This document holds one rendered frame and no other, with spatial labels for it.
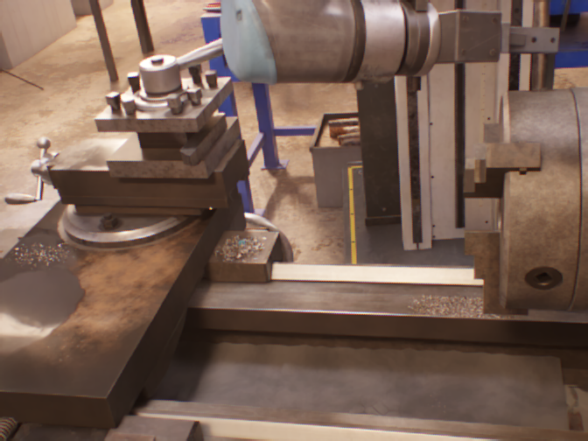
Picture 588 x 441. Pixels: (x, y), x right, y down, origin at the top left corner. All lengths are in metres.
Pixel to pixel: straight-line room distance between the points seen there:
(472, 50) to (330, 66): 0.14
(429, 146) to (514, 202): 1.32
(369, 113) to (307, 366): 1.09
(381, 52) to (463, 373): 0.60
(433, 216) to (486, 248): 1.30
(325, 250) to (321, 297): 1.64
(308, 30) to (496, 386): 0.66
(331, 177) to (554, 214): 2.28
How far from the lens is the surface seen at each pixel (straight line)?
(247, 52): 0.67
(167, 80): 1.14
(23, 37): 5.99
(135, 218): 1.23
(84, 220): 1.26
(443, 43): 0.75
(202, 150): 1.10
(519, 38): 0.81
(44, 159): 1.33
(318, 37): 0.69
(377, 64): 0.72
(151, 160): 1.14
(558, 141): 0.77
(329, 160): 2.95
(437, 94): 2.00
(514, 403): 1.13
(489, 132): 0.96
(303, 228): 2.94
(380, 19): 0.71
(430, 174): 2.10
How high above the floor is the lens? 1.53
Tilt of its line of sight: 30 degrees down
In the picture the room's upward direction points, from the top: 8 degrees counter-clockwise
